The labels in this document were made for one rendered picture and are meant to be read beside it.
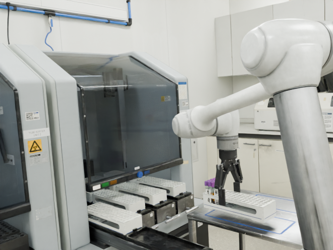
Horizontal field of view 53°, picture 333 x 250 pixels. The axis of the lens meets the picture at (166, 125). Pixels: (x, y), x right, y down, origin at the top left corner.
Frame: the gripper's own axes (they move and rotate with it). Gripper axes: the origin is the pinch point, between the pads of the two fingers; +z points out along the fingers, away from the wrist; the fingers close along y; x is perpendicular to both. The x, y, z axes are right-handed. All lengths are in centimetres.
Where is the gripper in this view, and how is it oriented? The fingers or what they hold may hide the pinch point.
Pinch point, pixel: (229, 196)
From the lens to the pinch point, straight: 146.2
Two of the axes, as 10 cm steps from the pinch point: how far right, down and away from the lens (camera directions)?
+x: -6.9, -0.3, 7.3
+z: 0.6, 9.9, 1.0
